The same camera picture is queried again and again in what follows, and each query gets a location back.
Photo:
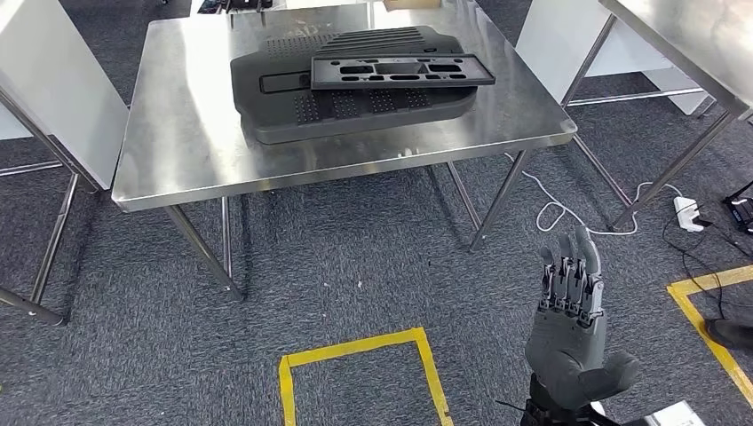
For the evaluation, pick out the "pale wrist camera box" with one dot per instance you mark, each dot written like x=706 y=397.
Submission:
x=676 y=416

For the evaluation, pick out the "black phone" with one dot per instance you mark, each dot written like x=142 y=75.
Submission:
x=209 y=6

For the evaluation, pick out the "stainless steel workbench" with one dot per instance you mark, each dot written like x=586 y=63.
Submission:
x=176 y=147

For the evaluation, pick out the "black triangular plastic panel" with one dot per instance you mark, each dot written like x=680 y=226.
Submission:
x=412 y=84

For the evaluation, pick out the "white desk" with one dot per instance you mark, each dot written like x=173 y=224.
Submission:
x=329 y=3

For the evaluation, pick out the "person's black shoe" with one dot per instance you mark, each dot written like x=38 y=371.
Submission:
x=732 y=335

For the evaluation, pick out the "black antenna device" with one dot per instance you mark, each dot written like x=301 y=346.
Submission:
x=247 y=4

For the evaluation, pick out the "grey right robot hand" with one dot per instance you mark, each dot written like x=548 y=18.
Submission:
x=565 y=353

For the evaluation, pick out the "white power adapter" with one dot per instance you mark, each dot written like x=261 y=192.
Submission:
x=685 y=211

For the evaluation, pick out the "yellow floor tape square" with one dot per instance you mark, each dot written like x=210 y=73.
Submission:
x=706 y=281
x=353 y=346

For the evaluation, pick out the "large black moulded cover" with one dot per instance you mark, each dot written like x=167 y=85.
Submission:
x=353 y=117

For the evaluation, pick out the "black wifi router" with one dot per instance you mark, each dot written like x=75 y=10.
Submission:
x=742 y=213

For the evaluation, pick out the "stainless steel table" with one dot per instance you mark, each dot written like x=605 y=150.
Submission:
x=706 y=35

